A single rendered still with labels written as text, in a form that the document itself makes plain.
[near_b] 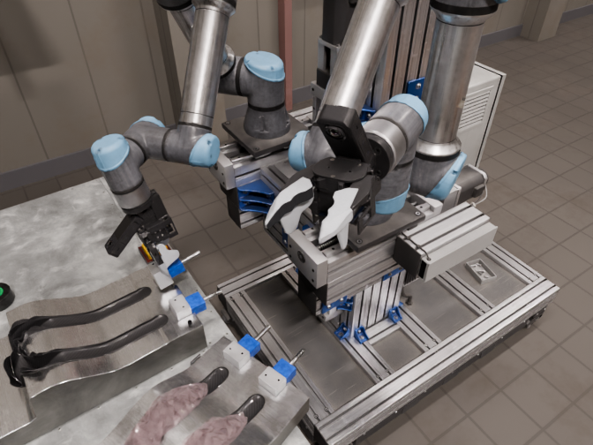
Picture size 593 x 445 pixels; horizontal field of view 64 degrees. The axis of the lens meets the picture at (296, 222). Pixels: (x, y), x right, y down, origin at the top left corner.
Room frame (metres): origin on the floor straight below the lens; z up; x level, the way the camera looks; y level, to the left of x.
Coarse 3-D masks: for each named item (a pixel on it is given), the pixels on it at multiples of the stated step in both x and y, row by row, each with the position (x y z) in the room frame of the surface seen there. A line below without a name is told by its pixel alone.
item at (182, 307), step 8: (176, 296) 0.76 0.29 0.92; (192, 296) 0.77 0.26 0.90; (200, 296) 0.77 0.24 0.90; (208, 296) 0.78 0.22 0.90; (176, 304) 0.73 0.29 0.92; (184, 304) 0.73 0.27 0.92; (192, 304) 0.74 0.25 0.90; (200, 304) 0.74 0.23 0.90; (176, 312) 0.71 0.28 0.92; (184, 312) 0.72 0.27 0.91; (192, 312) 0.73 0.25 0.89; (200, 312) 0.74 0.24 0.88
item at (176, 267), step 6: (198, 252) 0.89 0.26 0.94; (186, 258) 0.87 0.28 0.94; (192, 258) 0.87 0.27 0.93; (150, 264) 0.84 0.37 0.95; (156, 264) 0.83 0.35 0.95; (174, 264) 0.84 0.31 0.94; (180, 264) 0.84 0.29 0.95; (150, 270) 0.81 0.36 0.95; (156, 270) 0.81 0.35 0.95; (168, 270) 0.82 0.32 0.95; (174, 270) 0.83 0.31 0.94; (180, 270) 0.83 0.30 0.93; (156, 276) 0.80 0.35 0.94; (162, 276) 0.81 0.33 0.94; (168, 276) 0.81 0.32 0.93; (156, 282) 0.81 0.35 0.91; (162, 282) 0.80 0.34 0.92; (168, 282) 0.81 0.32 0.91; (162, 288) 0.80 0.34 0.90
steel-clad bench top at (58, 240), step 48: (96, 192) 1.33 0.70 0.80; (0, 240) 1.08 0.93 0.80; (48, 240) 1.08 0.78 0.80; (96, 240) 1.08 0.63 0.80; (48, 288) 0.89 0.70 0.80; (96, 288) 0.89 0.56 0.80; (192, 288) 0.89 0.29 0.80; (0, 336) 0.72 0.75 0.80; (144, 384) 0.59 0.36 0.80; (48, 432) 0.48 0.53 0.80; (96, 432) 0.48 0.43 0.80
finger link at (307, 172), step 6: (306, 168) 0.52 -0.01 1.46; (294, 174) 0.50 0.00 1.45; (300, 174) 0.50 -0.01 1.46; (306, 174) 0.50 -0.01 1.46; (312, 174) 0.50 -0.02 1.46; (288, 180) 0.49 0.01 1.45; (294, 180) 0.49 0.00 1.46; (312, 180) 0.50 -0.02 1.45; (282, 186) 0.48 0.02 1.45; (288, 186) 0.48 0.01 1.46; (312, 186) 0.49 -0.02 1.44
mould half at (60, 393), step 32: (128, 288) 0.81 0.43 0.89; (128, 320) 0.71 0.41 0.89; (192, 320) 0.71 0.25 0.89; (0, 352) 0.64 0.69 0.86; (128, 352) 0.62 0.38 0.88; (160, 352) 0.63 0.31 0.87; (192, 352) 0.67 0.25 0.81; (0, 384) 0.56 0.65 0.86; (32, 384) 0.51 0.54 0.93; (64, 384) 0.52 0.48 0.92; (96, 384) 0.55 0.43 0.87; (128, 384) 0.58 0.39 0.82; (0, 416) 0.48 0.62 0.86; (32, 416) 0.48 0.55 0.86; (64, 416) 0.50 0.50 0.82
